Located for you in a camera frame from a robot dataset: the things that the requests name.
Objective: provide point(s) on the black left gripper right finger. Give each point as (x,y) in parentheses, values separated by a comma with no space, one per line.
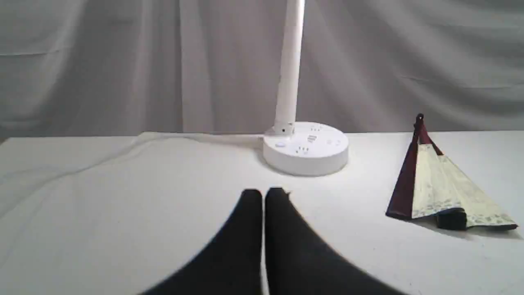
(299,262)

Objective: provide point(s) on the white desk lamp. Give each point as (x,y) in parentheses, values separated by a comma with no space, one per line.
(293,147)

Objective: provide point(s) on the cream paper folding fan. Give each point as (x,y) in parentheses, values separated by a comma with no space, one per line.
(430,184)

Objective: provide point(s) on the grey backdrop curtain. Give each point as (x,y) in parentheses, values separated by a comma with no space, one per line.
(123,67)

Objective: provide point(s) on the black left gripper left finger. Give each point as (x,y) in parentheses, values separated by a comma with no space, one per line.
(230,264)

